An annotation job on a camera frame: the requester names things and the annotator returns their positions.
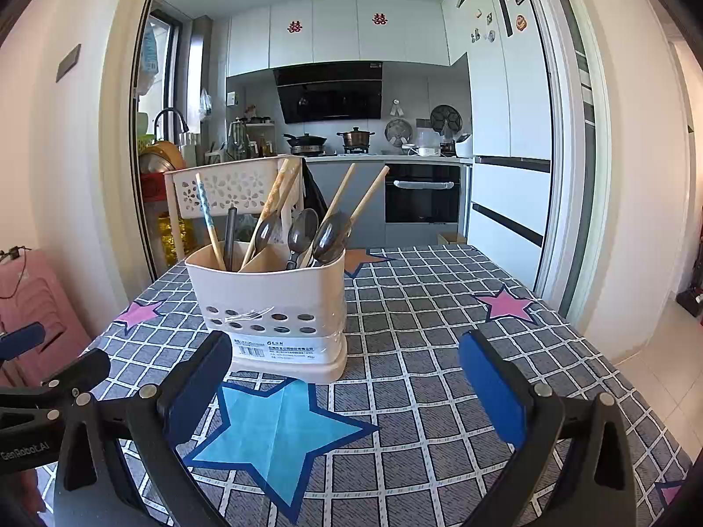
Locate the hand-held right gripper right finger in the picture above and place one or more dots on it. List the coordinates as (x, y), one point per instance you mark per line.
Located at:
(491, 390)

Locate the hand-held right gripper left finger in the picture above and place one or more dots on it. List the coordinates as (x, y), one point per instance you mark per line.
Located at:
(197, 390)

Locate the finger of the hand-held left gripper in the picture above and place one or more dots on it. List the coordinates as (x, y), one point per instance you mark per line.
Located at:
(22, 340)
(82, 368)

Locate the white plastic utensil holder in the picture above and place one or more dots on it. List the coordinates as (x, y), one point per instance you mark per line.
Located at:
(274, 296)

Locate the pink folding chair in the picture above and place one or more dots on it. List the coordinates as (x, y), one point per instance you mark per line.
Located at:
(33, 296)

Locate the grey checkered star tablecloth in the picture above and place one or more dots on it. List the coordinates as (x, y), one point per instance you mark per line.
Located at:
(417, 340)

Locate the gold foil decoration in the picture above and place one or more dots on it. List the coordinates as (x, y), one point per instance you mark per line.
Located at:
(170, 239)

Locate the cardboard box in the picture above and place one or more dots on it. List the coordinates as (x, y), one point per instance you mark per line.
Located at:
(451, 239)

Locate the red container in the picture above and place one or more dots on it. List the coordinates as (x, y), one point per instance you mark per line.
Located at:
(155, 186)

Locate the black built-in oven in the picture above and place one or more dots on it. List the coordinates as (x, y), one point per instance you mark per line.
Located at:
(423, 203)

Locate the white perforated plastic cart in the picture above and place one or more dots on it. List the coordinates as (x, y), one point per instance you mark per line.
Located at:
(241, 186)

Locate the yellow round tray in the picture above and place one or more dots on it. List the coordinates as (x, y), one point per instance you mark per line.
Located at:
(162, 156)

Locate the dark cloth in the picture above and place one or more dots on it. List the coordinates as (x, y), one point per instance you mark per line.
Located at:
(316, 192)

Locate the small white cooker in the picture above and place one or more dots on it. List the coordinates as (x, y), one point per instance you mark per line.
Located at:
(464, 147)

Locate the white countertop appliance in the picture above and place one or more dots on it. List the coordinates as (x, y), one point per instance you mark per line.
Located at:
(425, 145)

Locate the group of kitchen bottles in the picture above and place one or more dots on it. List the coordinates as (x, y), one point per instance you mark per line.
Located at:
(250, 140)

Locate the black wok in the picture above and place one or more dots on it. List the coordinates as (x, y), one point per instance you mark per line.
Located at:
(307, 141)

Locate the black kitchen faucet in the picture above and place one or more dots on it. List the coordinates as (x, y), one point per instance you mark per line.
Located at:
(170, 110)

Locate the grey round steamer rack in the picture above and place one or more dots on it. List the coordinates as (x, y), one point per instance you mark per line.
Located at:
(397, 132)

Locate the black round divided pan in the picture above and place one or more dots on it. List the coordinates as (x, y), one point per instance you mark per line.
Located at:
(446, 118)

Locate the metal cooking pot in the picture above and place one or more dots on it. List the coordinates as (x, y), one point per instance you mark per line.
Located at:
(356, 138)

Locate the white refrigerator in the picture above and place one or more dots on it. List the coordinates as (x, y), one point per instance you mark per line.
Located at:
(511, 93)

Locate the black range hood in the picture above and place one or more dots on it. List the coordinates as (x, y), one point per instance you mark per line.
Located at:
(329, 96)

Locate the red paper decal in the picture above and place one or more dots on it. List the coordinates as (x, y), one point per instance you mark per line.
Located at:
(294, 27)
(379, 19)

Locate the white upper kitchen cabinets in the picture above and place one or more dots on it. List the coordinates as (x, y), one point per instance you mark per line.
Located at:
(329, 33)

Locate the grey wall switch panel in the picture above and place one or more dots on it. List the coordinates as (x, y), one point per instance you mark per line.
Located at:
(68, 63)

